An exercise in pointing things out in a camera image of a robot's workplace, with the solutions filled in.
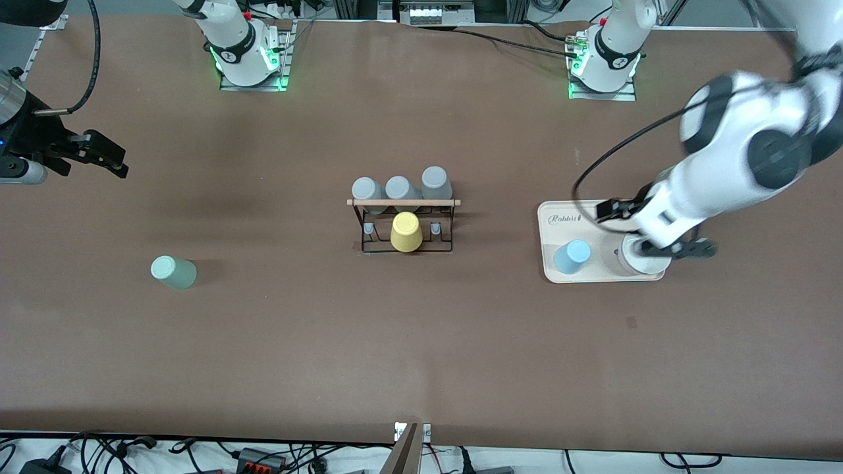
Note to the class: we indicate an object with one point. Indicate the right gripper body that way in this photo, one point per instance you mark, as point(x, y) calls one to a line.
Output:
point(36, 137)

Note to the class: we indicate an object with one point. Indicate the light blue cup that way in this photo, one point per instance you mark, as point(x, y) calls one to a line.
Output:
point(571, 257)

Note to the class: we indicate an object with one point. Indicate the pale green cup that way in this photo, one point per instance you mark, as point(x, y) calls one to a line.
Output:
point(172, 271)

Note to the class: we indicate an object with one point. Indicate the beige plastic tray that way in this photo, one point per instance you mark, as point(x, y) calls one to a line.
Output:
point(566, 224)

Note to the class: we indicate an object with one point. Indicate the white bowl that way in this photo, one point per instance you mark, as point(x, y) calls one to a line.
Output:
point(642, 263)

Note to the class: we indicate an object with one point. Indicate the grey cup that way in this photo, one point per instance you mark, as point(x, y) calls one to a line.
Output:
point(366, 189)
point(399, 188)
point(436, 181)

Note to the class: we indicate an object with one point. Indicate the yellow cup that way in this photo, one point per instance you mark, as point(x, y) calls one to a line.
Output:
point(406, 232)

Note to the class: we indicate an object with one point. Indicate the grey control box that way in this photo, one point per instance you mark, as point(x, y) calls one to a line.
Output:
point(435, 12)

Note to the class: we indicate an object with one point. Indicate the black power adapter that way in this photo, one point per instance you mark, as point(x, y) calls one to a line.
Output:
point(43, 466)

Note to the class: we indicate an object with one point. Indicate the black power strip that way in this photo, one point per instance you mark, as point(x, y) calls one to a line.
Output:
point(260, 459)

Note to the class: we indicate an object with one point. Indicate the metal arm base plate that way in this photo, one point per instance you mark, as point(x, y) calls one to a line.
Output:
point(288, 59)
point(629, 92)

